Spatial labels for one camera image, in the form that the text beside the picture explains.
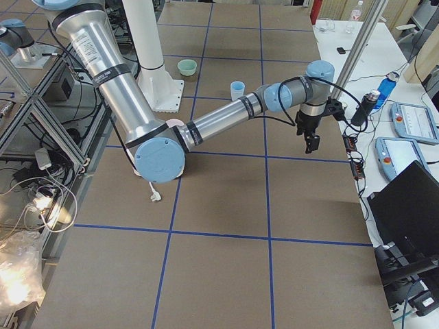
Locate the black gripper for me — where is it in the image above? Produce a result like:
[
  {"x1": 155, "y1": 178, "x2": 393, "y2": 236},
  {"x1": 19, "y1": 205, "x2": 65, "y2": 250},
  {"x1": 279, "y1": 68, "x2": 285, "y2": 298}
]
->
[{"x1": 295, "y1": 99, "x2": 344, "y2": 154}]

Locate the light blue cup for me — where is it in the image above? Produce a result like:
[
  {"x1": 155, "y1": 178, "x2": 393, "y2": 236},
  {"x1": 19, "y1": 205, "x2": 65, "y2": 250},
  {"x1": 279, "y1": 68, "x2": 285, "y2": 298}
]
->
[
  {"x1": 230, "y1": 93, "x2": 244, "y2": 101},
  {"x1": 230, "y1": 81, "x2": 245, "y2": 94}
]

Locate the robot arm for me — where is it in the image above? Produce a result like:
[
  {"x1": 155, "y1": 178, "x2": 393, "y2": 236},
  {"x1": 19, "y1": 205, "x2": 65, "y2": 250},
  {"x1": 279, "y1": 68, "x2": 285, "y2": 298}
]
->
[{"x1": 38, "y1": 1, "x2": 344, "y2": 183}]

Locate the black water bottle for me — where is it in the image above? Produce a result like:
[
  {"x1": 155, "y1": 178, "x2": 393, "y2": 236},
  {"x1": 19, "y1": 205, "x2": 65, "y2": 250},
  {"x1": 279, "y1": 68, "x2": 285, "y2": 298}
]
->
[{"x1": 351, "y1": 90, "x2": 381, "y2": 127}]

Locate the teach pendant near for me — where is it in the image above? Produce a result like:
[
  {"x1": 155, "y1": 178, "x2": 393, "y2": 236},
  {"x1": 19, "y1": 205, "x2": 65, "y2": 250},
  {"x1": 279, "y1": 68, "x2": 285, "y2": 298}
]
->
[{"x1": 375, "y1": 137, "x2": 429, "y2": 182}]

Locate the teach pendant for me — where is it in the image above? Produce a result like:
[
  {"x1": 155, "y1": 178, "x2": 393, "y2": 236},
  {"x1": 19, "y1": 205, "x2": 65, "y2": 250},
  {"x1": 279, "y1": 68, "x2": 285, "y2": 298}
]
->
[
  {"x1": 375, "y1": 137, "x2": 429, "y2": 182},
  {"x1": 390, "y1": 102, "x2": 438, "y2": 145}
]

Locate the blue water bottle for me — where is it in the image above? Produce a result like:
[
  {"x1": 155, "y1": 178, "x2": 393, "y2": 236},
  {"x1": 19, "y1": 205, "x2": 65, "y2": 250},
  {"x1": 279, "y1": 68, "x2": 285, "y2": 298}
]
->
[{"x1": 372, "y1": 77, "x2": 397, "y2": 113}]

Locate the teach pendant far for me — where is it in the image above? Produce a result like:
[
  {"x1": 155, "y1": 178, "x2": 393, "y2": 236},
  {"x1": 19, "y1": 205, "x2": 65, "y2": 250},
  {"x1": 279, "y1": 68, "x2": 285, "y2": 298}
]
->
[{"x1": 390, "y1": 102, "x2": 438, "y2": 145}]

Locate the black monitor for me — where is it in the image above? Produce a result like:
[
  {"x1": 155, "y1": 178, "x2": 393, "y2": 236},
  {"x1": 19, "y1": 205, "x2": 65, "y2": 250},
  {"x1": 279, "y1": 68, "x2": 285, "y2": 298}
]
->
[{"x1": 366, "y1": 159, "x2": 439, "y2": 288}]

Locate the black laptop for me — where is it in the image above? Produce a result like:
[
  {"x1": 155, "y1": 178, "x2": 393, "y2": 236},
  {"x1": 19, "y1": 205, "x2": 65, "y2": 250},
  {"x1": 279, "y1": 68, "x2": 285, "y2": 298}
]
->
[{"x1": 366, "y1": 159, "x2": 439, "y2": 247}]

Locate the clear plastic bottle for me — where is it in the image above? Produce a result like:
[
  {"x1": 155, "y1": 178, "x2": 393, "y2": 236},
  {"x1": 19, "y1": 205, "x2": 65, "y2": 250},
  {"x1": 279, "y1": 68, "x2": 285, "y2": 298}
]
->
[{"x1": 344, "y1": 0, "x2": 364, "y2": 34}]

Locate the pink bowl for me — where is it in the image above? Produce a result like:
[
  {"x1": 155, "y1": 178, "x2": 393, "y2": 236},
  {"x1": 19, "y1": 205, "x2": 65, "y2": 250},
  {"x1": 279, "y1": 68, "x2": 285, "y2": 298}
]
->
[{"x1": 166, "y1": 119, "x2": 185, "y2": 127}]

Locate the green bowl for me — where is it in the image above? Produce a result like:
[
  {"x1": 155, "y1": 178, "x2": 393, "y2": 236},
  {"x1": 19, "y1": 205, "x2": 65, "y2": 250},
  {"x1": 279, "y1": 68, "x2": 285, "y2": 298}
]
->
[{"x1": 177, "y1": 59, "x2": 198, "y2": 77}]

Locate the white toaster plug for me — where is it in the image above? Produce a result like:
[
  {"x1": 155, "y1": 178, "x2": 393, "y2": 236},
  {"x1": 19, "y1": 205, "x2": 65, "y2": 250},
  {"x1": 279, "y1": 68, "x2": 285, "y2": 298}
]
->
[{"x1": 148, "y1": 182, "x2": 162, "y2": 202}]

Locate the plastic bag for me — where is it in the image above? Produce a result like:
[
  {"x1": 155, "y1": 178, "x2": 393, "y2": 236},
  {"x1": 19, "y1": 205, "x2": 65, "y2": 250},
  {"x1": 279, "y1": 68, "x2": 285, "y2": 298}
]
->
[{"x1": 1, "y1": 231, "x2": 45, "y2": 315}]

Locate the aluminium frame post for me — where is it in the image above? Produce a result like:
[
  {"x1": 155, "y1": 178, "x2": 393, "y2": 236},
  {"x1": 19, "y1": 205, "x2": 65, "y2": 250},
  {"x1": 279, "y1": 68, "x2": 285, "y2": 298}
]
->
[{"x1": 335, "y1": 0, "x2": 388, "y2": 88}]

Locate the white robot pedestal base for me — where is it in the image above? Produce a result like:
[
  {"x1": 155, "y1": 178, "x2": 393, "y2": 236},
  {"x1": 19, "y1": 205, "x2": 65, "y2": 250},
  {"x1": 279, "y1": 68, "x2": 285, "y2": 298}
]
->
[{"x1": 122, "y1": 0, "x2": 185, "y2": 112}]

